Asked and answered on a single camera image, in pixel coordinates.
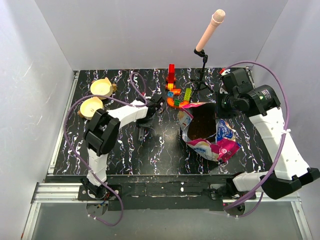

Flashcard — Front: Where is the pink pet food bag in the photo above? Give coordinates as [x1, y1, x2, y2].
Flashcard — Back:
[177, 102, 241, 163]

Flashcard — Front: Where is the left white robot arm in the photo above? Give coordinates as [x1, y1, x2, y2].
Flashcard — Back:
[81, 95, 165, 200]

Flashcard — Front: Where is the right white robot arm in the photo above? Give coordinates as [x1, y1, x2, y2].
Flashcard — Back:
[215, 84, 320, 200]

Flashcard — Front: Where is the upper yellow pet bowl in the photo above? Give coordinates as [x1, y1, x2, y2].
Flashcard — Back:
[90, 77, 117, 100]

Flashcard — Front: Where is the yellow pet bowl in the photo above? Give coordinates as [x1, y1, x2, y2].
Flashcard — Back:
[90, 77, 117, 100]
[77, 96, 104, 120]

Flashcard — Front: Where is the lower yellow pet bowl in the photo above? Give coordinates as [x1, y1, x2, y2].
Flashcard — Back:
[77, 96, 104, 120]

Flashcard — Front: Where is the colourful toy block track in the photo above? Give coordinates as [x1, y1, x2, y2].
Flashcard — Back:
[166, 87, 192, 109]

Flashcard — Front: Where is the red toy block tower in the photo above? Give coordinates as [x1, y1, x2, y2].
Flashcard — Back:
[165, 63, 176, 91]

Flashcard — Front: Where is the black microphone stand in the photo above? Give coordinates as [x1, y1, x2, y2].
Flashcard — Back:
[190, 49, 215, 99]

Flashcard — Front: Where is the pink microphone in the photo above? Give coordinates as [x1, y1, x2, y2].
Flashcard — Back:
[195, 9, 226, 52]

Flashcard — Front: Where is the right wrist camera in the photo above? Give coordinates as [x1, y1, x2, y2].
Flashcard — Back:
[221, 68, 254, 95]

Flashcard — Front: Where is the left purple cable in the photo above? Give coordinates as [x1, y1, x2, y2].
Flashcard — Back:
[63, 72, 150, 227]

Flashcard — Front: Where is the purple cable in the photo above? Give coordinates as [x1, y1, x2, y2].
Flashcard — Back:
[63, 72, 150, 227]
[222, 61, 291, 218]

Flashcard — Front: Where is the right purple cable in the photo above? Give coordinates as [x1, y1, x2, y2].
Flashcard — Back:
[222, 61, 291, 218]

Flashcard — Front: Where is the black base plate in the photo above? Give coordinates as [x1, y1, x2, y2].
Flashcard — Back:
[45, 174, 245, 211]

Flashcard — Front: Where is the aluminium frame rail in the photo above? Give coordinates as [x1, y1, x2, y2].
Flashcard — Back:
[21, 70, 313, 240]

